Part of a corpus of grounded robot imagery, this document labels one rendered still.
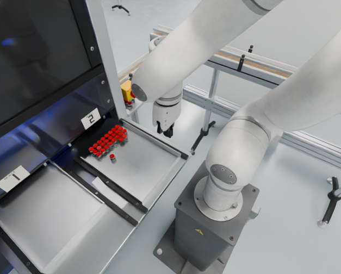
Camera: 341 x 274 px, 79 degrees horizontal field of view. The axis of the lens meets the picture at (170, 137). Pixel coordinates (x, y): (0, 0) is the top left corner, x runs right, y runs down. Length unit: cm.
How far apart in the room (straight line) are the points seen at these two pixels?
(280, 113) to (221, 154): 15
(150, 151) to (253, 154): 55
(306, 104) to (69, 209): 80
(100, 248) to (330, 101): 74
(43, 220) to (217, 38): 81
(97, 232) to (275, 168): 168
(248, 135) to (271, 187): 153
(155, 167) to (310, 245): 140
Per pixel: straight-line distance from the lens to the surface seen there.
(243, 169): 48
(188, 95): 181
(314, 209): 210
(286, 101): 41
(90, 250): 83
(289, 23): 194
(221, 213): 84
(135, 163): 91
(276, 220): 191
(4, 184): 88
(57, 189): 96
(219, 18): 39
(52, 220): 91
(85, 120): 92
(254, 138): 51
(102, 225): 84
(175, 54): 41
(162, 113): 59
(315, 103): 40
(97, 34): 84
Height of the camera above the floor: 165
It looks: 51 degrees down
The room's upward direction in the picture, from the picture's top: straight up
